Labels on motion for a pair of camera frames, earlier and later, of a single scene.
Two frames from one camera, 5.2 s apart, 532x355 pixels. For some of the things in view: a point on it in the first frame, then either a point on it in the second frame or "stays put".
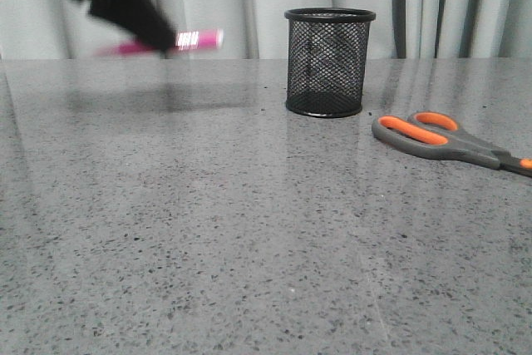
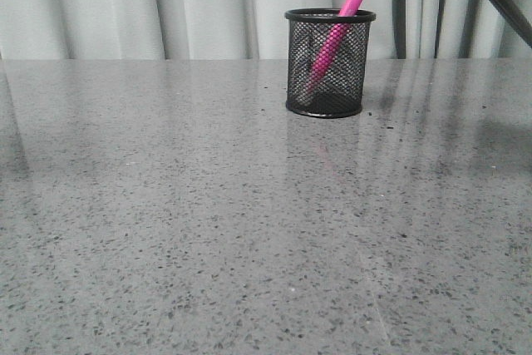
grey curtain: (425, 7) stays put
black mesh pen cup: (327, 59) stays put
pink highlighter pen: (184, 40) -> (333, 41)
